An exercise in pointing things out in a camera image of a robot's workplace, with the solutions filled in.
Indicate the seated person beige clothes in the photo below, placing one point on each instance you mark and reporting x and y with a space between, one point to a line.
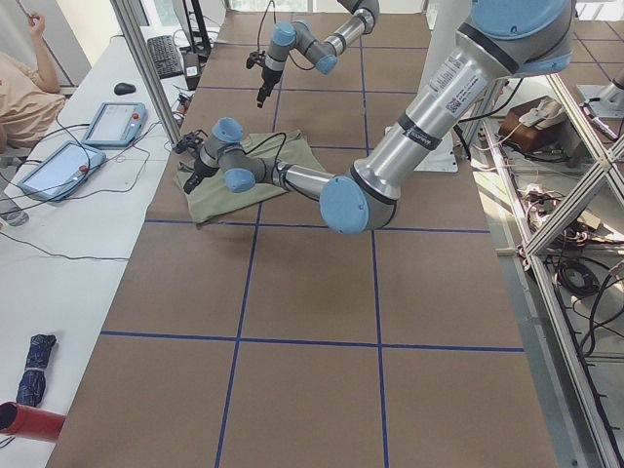
30 97

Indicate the blue teach pendant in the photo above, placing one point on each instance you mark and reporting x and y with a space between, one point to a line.
62 172
115 125

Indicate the dark blue folded umbrella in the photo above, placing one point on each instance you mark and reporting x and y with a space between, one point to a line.
33 382

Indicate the far blue teach pendant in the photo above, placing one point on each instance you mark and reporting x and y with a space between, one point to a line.
115 125

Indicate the near blue teach pendant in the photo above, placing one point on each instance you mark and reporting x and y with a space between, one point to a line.
62 172

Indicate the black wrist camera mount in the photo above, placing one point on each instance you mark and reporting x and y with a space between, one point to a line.
191 143
255 58

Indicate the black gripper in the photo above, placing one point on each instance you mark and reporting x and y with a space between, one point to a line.
266 81
199 171

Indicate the black keyboard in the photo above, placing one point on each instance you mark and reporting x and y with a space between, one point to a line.
164 54

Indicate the red cylinder bottle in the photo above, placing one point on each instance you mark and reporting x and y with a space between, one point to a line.
30 422

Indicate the black computer mouse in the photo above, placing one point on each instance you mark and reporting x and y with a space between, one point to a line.
122 89

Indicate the aluminium frame post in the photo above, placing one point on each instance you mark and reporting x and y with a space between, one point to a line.
130 27

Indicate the brown box with adapter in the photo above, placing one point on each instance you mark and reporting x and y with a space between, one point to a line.
534 124

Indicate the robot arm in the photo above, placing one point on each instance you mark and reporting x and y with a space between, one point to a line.
322 55
498 39

